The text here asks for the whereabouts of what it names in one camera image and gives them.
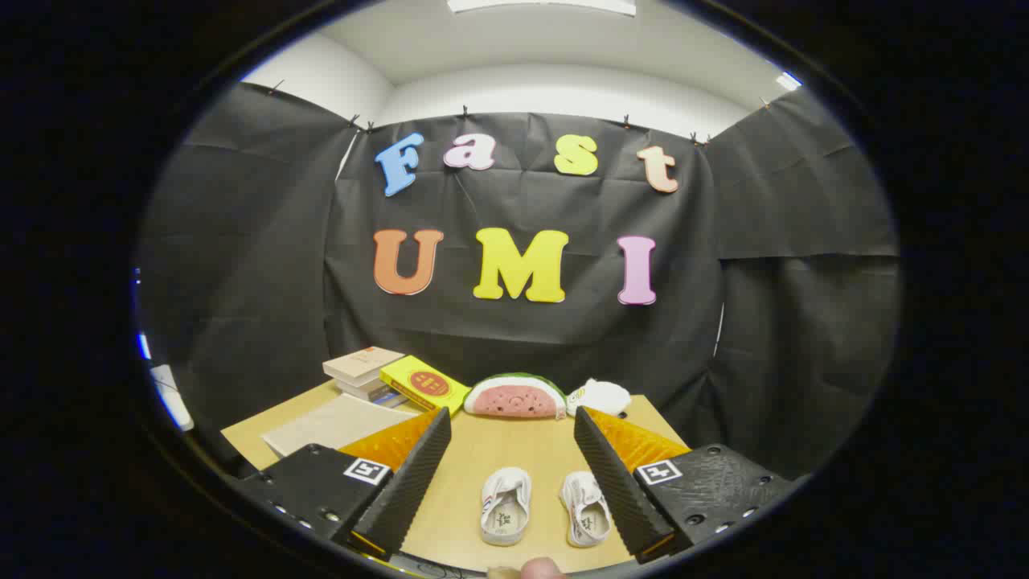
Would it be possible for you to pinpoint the watermelon slice plush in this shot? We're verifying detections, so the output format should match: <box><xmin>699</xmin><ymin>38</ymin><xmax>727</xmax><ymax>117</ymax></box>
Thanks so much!
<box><xmin>464</xmin><ymin>372</ymin><xmax>568</xmax><ymax>420</ymax></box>

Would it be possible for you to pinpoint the long ceiling light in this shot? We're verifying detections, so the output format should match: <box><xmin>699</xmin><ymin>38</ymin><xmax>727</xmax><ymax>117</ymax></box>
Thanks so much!
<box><xmin>448</xmin><ymin>0</ymin><xmax>637</xmax><ymax>17</ymax></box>

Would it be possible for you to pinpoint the white canvas shoe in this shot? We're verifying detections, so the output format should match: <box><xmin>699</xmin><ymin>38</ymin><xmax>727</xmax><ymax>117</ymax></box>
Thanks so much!
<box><xmin>560</xmin><ymin>470</ymin><xmax>613</xmax><ymax>548</ymax></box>
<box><xmin>480</xmin><ymin>467</ymin><xmax>532</xmax><ymax>547</ymax></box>

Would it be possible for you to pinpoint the white plush toy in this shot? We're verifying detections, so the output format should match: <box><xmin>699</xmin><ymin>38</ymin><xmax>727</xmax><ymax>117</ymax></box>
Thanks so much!
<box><xmin>566</xmin><ymin>378</ymin><xmax>633</xmax><ymax>417</ymax></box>

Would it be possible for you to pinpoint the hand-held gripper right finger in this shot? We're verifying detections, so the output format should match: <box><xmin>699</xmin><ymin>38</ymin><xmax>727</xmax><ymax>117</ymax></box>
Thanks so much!
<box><xmin>573</xmin><ymin>405</ymin><xmax>798</xmax><ymax>565</ymax></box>

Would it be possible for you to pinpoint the beige book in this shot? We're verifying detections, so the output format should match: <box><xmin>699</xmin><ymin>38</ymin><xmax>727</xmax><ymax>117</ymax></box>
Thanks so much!
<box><xmin>322</xmin><ymin>347</ymin><xmax>405</xmax><ymax>383</ymax></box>

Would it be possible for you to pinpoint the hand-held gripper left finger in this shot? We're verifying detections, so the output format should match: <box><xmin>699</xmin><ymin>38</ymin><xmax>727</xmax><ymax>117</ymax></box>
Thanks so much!
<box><xmin>232</xmin><ymin>406</ymin><xmax>453</xmax><ymax>562</ymax></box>

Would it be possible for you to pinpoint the yellow book with red circle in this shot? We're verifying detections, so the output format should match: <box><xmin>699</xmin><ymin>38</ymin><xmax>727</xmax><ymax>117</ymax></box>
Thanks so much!
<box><xmin>379</xmin><ymin>355</ymin><xmax>472</xmax><ymax>416</ymax></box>

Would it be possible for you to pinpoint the grey book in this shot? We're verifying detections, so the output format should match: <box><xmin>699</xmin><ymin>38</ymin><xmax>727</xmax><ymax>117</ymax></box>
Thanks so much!
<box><xmin>334</xmin><ymin>376</ymin><xmax>396</xmax><ymax>400</ymax></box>

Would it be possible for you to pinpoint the cream storage box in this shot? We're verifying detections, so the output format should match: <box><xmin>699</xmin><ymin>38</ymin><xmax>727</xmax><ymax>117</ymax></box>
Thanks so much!
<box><xmin>261</xmin><ymin>392</ymin><xmax>419</xmax><ymax>459</ymax></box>

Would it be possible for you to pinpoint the white boxy device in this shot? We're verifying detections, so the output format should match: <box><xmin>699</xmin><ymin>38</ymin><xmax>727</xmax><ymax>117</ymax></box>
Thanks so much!
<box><xmin>149</xmin><ymin>364</ymin><xmax>195</xmax><ymax>433</ymax></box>

